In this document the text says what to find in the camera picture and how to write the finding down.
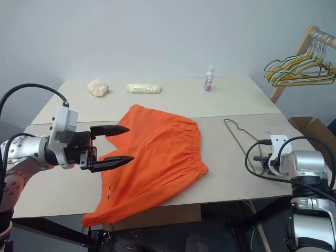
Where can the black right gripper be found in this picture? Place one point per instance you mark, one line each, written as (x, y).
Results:
(263, 160)

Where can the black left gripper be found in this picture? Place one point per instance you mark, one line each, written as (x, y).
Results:
(78, 149)

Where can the orange shorts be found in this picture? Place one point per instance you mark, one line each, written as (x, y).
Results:
(157, 157)

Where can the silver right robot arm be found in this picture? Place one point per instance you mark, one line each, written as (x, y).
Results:
(307, 162)

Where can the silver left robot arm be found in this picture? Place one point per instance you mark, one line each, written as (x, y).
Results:
(23, 149)

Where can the open brown cardboard box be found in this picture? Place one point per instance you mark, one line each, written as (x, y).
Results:
(317, 128)

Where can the wooden clothes rack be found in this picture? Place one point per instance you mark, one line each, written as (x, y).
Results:
(278, 94)

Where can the thin wooden slat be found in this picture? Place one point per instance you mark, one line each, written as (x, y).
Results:
(260, 228)

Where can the white spray bottle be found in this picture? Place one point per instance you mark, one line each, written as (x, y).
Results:
(209, 78)

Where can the dark rounded shape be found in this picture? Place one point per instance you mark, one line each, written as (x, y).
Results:
(194, 242)

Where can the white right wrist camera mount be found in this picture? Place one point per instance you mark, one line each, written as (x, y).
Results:
(278, 143)

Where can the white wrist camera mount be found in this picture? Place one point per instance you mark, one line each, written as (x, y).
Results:
(278, 143)
(64, 118)

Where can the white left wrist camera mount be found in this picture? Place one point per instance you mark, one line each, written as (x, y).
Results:
(64, 118)

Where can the black metal table frame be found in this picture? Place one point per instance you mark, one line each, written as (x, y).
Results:
(52, 231)

